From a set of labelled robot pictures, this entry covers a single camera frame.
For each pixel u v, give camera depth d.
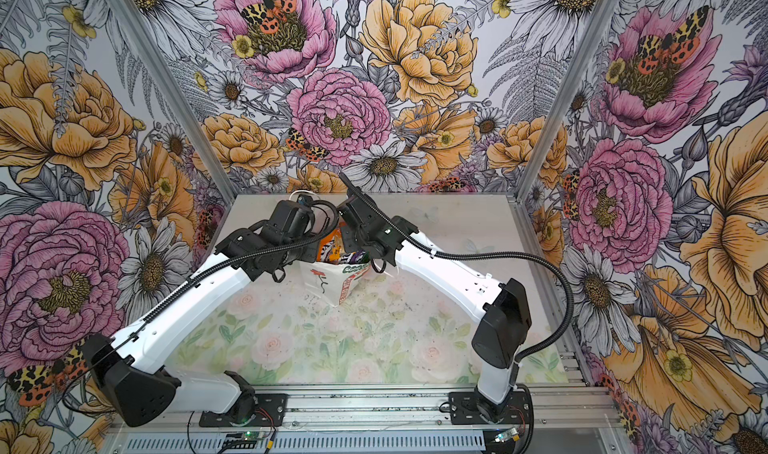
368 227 0.58
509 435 0.72
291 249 0.52
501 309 0.45
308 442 0.78
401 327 0.89
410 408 0.76
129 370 0.39
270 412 0.74
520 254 0.46
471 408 0.69
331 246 0.81
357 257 0.81
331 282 0.79
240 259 0.48
